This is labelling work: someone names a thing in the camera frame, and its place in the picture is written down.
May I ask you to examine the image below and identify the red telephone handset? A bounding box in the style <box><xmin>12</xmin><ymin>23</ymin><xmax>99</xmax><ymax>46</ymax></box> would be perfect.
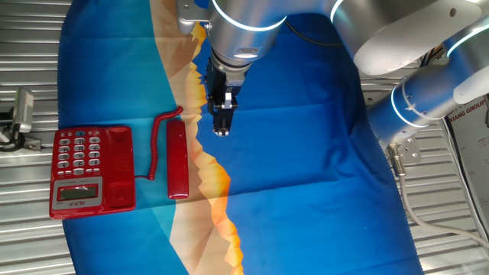
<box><xmin>166</xmin><ymin>118</ymin><xmax>190</xmax><ymax>200</ymax></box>

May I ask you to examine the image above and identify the white device at edge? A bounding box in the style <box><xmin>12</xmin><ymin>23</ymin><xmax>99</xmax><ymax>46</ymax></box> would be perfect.
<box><xmin>0</xmin><ymin>110</ymin><xmax>42</xmax><ymax>153</ymax></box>

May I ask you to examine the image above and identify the thick grey robot cable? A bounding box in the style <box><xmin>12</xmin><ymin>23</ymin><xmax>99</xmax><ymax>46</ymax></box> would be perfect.
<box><xmin>387</xmin><ymin>144</ymin><xmax>489</xmax><ymax>251</ymax></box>

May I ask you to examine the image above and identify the red telephone base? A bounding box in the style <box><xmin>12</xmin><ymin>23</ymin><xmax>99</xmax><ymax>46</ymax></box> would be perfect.
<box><xmin>48</xmin><ymin>125</ymin><xmax>137</xmax><ymax>221</ymax></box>

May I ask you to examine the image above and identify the black cable bundle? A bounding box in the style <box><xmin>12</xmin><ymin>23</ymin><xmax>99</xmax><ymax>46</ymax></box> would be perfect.
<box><xmin>419</xmin><ymin>44</ymin><xmax>450</xmax><ymax>69</ymax></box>

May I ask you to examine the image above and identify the red coiled telephone cord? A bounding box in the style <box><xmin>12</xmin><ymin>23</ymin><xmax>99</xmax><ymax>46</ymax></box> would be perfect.
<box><xmin>134</xmin><ymin>105</ymin><xmax>184</xmax><ymax>182</ymax></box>

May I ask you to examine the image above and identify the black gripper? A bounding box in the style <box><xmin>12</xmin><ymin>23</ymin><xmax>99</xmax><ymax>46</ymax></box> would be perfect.
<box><xmin>205</xmin><ymin>57</ymin><xmax>245</xmax><ymax>138</ymax></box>

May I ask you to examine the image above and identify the blue landscape print cloth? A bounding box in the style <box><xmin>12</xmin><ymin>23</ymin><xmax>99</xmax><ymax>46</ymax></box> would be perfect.
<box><xmin>57</xmin><ymin>0</ymin><xmax>425</xmax><ymax>275</ymax></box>

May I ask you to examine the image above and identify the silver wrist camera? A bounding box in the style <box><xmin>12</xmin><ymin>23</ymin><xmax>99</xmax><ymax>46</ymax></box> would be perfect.
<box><xmin>175</xmin><ymin>0</ymin><xmax>210</xmax><ymax>35</ymax></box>

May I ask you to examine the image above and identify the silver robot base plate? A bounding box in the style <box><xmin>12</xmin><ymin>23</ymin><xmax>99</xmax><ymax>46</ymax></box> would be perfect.
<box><xmin>385</xmin><ymin>134</ymin><xmax>422</xmax><ymax>166</ymax></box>

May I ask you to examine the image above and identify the black cable with plug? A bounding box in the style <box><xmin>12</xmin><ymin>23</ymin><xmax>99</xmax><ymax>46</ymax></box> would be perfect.
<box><xmin>284</xmin><ymin>21</ymin><xmax>345</xmax><ymax>47</ymax></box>

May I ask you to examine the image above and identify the silver camera on stand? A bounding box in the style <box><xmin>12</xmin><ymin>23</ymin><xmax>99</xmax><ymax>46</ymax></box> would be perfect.
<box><xmin>13</xmin><ymin>87</ymin><xmax>34</xmax><ymax>134</ymax></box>

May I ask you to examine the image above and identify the white printed sign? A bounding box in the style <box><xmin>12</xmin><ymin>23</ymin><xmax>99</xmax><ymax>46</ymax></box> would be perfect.
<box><xmin>446</xmin><ymin>95</ymin><xmax>489</xmax><ymax>238</ymax></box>

